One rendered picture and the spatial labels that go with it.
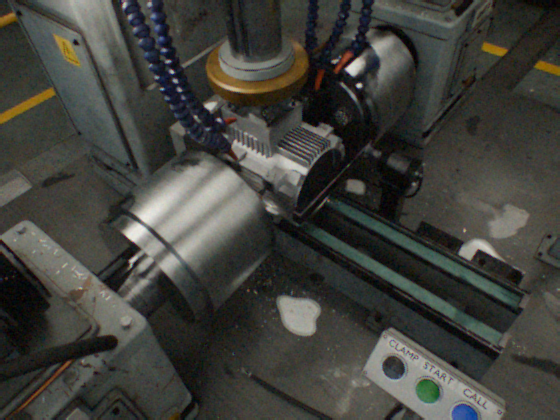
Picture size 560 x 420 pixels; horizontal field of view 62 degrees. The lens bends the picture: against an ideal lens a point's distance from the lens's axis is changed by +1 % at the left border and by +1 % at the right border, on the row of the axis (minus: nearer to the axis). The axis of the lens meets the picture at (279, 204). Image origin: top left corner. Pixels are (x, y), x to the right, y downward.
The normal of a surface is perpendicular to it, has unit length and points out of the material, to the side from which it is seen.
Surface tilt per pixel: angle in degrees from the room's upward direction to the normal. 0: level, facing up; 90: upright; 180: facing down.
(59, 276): 0
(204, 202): 25
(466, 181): 0
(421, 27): 90
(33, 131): 0
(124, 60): 90
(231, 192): 32
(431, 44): 90
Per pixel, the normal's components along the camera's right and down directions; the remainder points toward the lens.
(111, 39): 0.78, 0.45
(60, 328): -0.05, -0.65
